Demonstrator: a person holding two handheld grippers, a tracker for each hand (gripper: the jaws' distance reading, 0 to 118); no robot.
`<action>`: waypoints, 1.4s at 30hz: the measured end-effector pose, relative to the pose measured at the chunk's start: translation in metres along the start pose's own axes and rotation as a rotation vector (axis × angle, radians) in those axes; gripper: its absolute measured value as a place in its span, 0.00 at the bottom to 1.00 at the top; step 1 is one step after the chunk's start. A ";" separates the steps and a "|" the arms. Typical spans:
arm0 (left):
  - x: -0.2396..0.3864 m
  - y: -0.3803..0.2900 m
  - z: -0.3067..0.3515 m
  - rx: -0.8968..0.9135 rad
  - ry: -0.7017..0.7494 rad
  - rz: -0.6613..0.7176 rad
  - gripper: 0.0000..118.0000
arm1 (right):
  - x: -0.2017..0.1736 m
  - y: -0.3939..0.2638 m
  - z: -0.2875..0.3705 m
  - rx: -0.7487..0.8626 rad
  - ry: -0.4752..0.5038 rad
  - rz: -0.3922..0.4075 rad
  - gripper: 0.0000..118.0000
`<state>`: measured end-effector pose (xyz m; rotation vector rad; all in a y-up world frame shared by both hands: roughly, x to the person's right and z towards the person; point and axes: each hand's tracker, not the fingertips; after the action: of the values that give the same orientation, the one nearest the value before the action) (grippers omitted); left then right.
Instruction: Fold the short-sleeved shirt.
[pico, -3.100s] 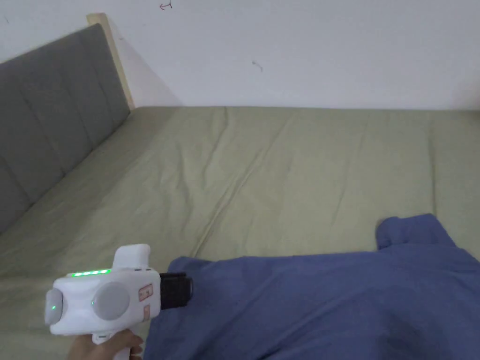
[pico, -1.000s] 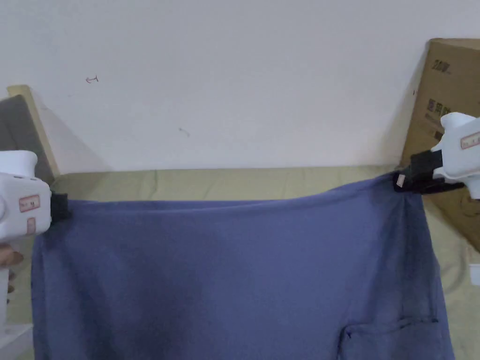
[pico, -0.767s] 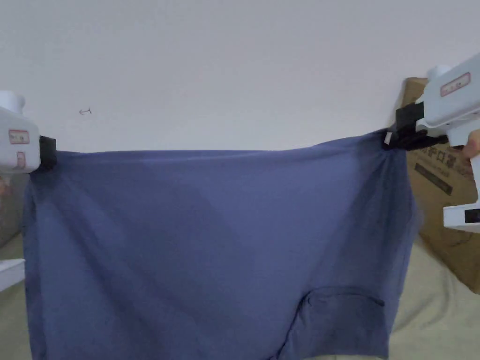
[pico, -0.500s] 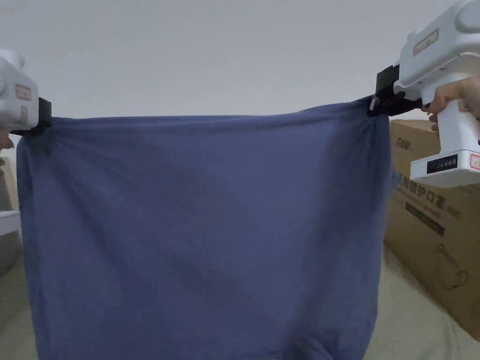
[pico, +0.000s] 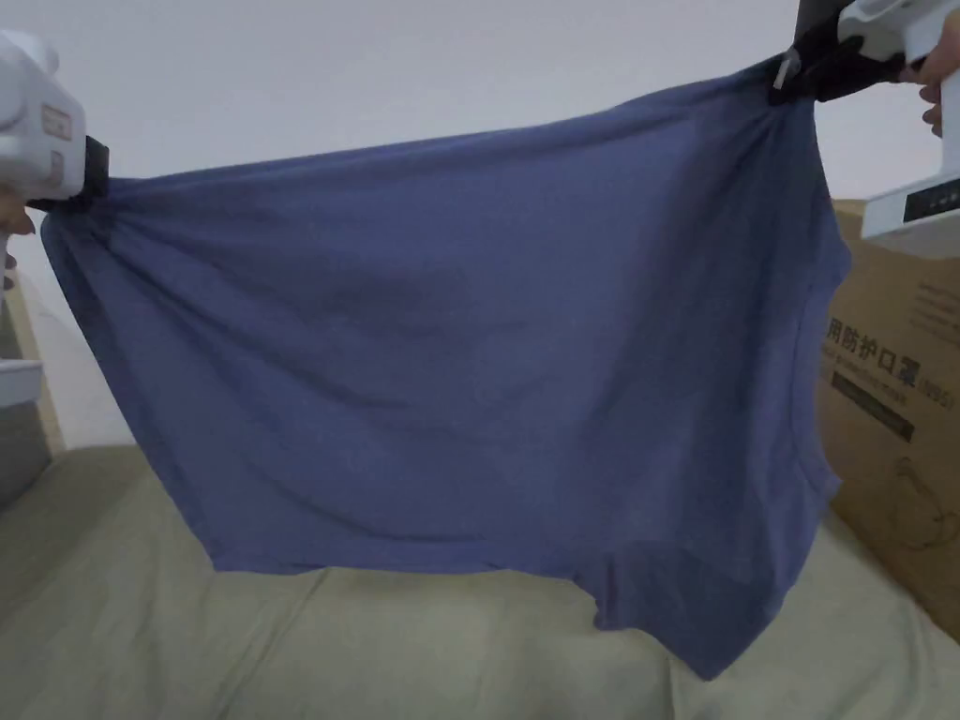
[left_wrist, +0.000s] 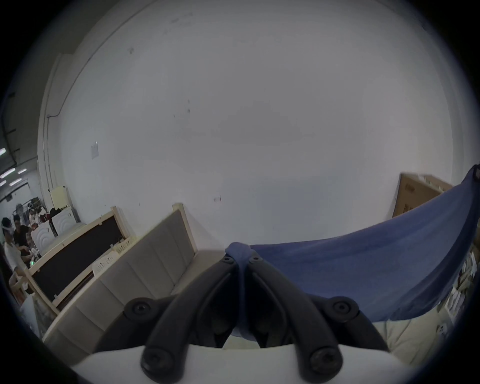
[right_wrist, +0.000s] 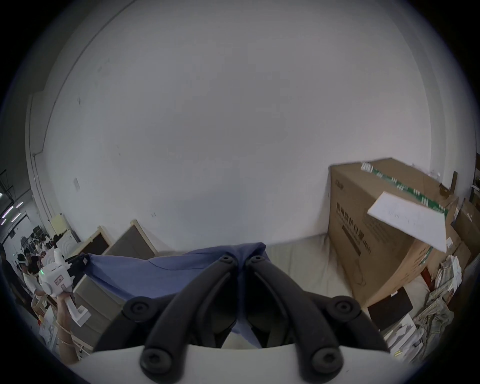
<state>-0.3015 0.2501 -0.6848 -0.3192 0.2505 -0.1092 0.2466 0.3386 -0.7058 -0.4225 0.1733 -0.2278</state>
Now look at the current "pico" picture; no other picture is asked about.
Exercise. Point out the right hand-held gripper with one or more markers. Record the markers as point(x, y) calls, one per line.
point(911, 217)

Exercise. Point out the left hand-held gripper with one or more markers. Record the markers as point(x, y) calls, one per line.
point(41, 127)

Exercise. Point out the dark blue shirt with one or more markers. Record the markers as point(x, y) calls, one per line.
point(450, 337)

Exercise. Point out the person's left hand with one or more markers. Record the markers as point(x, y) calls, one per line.
point(13, 214)

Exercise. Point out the person's right hand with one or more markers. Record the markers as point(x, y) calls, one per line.
point(941, 60)

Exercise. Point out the grey cabinet with beige edge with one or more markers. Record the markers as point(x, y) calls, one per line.
point(19, 442)

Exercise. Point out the brown cardboard carton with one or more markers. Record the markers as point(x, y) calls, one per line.
point(900, 420)

